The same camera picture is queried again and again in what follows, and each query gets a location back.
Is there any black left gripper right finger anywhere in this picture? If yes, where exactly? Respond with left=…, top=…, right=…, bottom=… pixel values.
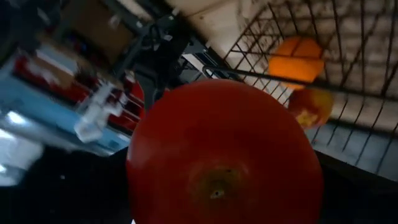
left=315, top=151, right=398, bottom=224

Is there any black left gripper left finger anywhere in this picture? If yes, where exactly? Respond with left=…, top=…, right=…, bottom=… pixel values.
left=0, top=147, right=131, bottom=224

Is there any red yellow streaked apple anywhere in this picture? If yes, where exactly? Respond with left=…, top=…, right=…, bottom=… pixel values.
left=287, top=88, right=334, bottom=131

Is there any orange fruit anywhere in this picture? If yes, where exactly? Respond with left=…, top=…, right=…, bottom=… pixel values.
left=267, top=36, right=325, bottom=91

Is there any red tomato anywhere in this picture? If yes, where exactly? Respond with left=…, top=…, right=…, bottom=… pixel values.
left=126, top=78, right=325, bottom=224

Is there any storage shelf with red boxes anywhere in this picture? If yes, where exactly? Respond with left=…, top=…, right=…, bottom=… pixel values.
left=12, top=40, right=147, bottom=134

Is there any black wire basket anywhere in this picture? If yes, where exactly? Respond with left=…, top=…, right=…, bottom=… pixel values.
left=201, top=0, right=398, bottom=177

